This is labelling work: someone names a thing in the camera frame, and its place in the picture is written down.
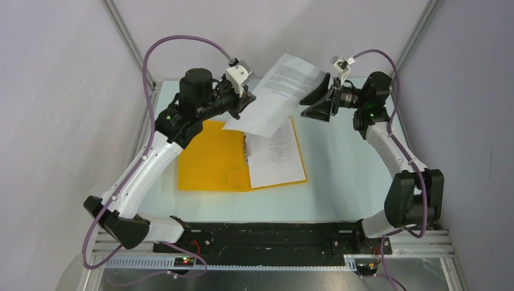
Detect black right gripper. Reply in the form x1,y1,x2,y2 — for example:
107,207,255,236
299,73,368,122

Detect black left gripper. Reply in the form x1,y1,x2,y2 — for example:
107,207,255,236
197,73,256,121

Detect white text paper sheet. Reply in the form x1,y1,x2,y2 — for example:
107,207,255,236
223,54,325,138

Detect metal folder clip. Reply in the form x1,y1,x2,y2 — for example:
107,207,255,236
243,134,251,166

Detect yellow plastic folder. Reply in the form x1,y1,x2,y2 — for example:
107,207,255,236
178,116,309,193

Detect white printed paper sheets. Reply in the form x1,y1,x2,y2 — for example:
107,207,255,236
246,118,309,190

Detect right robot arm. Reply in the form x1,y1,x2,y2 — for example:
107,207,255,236
299,72,444,253

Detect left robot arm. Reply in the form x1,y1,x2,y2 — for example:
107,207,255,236
84,63,256,252

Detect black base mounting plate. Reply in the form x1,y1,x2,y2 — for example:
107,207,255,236
175,222,391,267

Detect left controller board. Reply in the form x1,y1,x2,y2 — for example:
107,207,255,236
173,257,196,267

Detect controller board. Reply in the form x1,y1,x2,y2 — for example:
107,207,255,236
173,257,196,267
356,263,378,276

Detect right controller board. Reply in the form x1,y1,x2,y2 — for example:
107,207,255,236
356,263,378,276

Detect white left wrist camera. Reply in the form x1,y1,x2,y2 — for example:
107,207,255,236
225,58,254,97

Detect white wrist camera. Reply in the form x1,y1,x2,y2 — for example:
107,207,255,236
225,58,254,97
330,55,355,87

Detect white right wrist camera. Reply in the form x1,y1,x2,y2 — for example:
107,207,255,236
330,55,355,87

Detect left aluminium corner post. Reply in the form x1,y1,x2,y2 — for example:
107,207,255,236
100,0,144,73

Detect aluminium corner post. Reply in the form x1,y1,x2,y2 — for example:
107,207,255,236
395,0,443,72
100,0,144,73

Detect right aluminium corner post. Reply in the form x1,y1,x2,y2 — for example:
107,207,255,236
395,0,443,72

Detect white slotted cable duct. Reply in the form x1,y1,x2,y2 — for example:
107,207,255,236
105,256,358,272

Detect aluminium frame rail front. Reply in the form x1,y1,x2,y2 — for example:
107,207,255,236
88,230,457,258

